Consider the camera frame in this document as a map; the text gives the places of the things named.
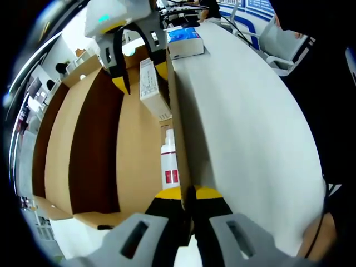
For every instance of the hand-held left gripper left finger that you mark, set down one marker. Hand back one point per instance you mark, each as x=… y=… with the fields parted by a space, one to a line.
x=167 y=222

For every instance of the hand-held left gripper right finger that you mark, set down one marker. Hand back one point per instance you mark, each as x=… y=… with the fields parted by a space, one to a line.
x=214 y=236

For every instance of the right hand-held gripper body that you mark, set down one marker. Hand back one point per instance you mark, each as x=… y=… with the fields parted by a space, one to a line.
x=111 y=11

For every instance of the blue tissue pack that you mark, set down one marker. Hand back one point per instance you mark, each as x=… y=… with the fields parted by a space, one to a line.
x=186 y=48

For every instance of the white carton box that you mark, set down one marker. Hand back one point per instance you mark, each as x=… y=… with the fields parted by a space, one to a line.
x=151 y=91

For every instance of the white spray bottle red label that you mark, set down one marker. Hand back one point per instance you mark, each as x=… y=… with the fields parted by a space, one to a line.
x=169 y=164

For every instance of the brown cardboard shoe box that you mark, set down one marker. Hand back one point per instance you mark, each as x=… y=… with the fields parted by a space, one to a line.
x=139 y=155

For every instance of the long curved ceiling light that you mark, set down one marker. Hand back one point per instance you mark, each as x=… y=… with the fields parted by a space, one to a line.
x=36 y=53

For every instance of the person's leg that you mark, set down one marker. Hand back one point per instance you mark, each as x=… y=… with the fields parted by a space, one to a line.
x=328 y=236

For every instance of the white office chair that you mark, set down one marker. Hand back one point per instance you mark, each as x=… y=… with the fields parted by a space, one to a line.
x=281 y=41

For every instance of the person's black shorts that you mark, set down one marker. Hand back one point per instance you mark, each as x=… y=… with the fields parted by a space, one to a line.
x=333 y=200

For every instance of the person's black shirt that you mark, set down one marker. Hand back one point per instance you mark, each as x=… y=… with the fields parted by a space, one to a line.
x=328 y=125

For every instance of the white worn chest device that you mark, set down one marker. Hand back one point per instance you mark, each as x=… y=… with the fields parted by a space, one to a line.
x=351 y=64

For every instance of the dark wall screen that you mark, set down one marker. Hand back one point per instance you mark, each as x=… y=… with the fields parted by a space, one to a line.
x=34 y=86

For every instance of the blue white wall poster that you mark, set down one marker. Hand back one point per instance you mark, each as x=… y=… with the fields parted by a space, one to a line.
x=258 y=5

